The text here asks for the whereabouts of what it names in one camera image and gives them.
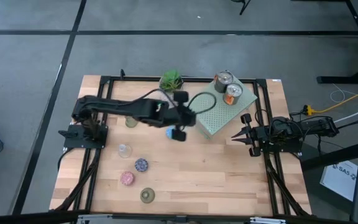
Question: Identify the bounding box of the silver aluminium corner bracket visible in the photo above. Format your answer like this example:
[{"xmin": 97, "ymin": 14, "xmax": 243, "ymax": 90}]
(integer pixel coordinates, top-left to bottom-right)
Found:
[
  {"xmin": 76, "ymin": 214, "xmax": 106, "ymax": 224},
  {"xmin": 249, "ymin": 217, "xmax": 287, "ymax": 224}
]

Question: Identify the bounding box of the black aluminium table frame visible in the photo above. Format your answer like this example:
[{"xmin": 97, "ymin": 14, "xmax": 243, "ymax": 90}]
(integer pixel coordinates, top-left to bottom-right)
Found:
[{"xmin": 50, "ymin": 74, "xmax": 313, "ymax": 218}]

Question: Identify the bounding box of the white labelled box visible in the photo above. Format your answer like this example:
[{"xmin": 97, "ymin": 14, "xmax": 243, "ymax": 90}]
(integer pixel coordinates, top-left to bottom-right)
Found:
[{"xmin": 319, "ymin": 160, "xmax": 358, "ymax": 202}]

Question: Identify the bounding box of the yellow extension cable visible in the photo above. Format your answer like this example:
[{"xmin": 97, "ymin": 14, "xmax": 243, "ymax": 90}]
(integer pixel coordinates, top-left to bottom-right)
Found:
[{"xmin": 303, "ymin": 83, "xmax": 358, "ymax": 115}]

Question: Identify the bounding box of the black diagonal stand leg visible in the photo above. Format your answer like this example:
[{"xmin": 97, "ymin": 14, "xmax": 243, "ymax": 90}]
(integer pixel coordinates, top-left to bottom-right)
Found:
[{"xmin": 301, "ymin": 138, "xmax": 358, "ymax": 171}]

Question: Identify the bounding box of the black crossbeam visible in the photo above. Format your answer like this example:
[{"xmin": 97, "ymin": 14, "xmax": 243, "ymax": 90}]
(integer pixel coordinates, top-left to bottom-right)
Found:
[{"xmin": 0, "ymin": 210, "xmax": 358, "ymax": 224}]

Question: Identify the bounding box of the black camera cable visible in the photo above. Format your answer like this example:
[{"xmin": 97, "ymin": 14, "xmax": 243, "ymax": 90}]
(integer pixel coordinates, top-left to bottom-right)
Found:
[
  {"xmin": 116, "ymin": 88, "xmax": 177, "ymax": 108},
  {"xmin": 187, "ymin": 91, "xmax": 217, "ymax": 115}
]

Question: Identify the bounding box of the pink patterned candle tin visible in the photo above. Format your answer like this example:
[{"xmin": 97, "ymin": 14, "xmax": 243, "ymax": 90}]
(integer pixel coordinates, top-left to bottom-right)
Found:
[{"xmin": 119, "ymin": 170, "xmax": 135, "ymax": 187}]

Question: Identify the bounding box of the green perforated metal shelf riser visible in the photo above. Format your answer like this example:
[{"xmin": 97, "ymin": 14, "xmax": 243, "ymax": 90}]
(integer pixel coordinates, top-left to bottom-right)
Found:
[{"xmin": 183, "ymin": 76, "xmax": 259, "ymax": 140}]

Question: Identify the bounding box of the ribbed metallic candle jar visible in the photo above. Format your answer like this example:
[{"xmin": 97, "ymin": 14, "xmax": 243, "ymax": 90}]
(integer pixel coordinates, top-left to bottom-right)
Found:
[
  {"xmin": 222, "ymin": 82, "xmax": 244, "ymax": 106},
  {"xmin": 213, "ymin": 70, "xmax": 234, "ymax": 93}
]

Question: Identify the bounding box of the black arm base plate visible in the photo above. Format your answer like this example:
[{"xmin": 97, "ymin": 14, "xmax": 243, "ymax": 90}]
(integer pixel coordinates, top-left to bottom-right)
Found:
[
  {"xmin": 57, "ymin": 124, "xmax": 109, "ymax": 149},
  {"xmin": 261, "ymin": 141, "xmax": 303, "ymax": 153}
]

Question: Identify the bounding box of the dark floral patterned candle tin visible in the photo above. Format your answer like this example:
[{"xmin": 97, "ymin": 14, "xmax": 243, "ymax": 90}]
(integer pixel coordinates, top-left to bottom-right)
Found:
[{"xmin": 134, "ymin": 157, "xmax": 149, "ymax": 173}]

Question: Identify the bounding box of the succulent in triangle-pattern pot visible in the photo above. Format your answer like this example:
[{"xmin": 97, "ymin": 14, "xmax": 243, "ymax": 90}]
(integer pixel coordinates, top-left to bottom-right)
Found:
[{"xmin": 159, "ymin": 68, "xmax": 185, "ymax": 94}]

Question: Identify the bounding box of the black floor stand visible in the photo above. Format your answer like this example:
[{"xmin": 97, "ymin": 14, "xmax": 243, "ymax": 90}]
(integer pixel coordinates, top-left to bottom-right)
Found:
[{"xmin": 316, "ymin": 0, "xmax": 358, "ymax": 85}]

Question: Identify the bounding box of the clear ribbed glass candle holder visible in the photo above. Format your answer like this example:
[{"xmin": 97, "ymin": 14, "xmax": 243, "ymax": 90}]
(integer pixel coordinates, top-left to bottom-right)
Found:
[{"xmin": 118, "ymin": 143, "xmax": 133, "ymax": 159}]

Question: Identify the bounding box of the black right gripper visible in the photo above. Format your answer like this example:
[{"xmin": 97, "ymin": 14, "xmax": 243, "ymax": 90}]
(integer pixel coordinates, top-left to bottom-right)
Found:
[{"xmin": 231, "ymin": 113, "xmax": 271, "ymax": 157}]

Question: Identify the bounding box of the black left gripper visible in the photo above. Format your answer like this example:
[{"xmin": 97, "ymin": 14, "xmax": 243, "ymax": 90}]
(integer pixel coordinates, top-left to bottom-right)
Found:
[{"xmin": 166, "ymin": 90, "xmax": 197, "ymax": 142}]

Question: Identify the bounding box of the black chair base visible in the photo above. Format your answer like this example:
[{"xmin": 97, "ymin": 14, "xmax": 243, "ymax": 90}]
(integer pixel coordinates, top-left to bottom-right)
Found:
[{"xmin": 231, "ymin": 0, "xmax": 252, "ymax": 16}]

